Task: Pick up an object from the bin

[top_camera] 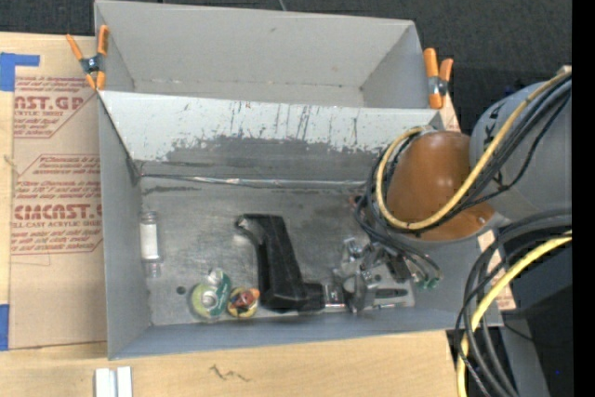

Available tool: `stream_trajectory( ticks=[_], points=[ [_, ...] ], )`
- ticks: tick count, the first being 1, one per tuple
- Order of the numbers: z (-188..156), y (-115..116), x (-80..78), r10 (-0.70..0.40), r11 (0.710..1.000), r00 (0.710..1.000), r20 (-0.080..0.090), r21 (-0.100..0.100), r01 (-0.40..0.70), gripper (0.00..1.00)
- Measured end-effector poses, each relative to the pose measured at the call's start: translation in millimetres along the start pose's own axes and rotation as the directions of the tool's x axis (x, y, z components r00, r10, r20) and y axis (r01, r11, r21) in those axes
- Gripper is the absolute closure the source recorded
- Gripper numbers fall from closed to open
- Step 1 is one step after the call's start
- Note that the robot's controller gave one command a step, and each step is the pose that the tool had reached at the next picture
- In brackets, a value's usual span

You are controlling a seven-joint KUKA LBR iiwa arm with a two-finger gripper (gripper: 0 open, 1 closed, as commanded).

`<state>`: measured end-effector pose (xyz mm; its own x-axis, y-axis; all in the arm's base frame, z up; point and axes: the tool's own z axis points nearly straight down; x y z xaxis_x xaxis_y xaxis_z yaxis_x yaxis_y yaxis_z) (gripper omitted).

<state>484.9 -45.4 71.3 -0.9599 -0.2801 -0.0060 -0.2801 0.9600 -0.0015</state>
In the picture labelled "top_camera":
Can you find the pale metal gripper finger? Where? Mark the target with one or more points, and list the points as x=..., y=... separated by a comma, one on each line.
x=349, y=275
x=334, y=295

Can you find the black angled block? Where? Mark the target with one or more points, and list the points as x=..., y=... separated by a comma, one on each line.
x=279, y=260

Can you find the yellow round toy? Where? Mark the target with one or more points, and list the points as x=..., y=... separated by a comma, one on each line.
x=242, y=303

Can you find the clear glass vial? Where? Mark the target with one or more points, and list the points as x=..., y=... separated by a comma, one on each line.
x=150, y=242

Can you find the grey metal bin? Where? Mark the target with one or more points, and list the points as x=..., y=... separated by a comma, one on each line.
x=241, y=51

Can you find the brown cardboard board, red print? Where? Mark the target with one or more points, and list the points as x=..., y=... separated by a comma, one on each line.
x=51, y=181

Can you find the black cylinder on white bracket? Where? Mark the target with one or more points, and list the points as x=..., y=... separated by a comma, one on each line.
x=400, y=268

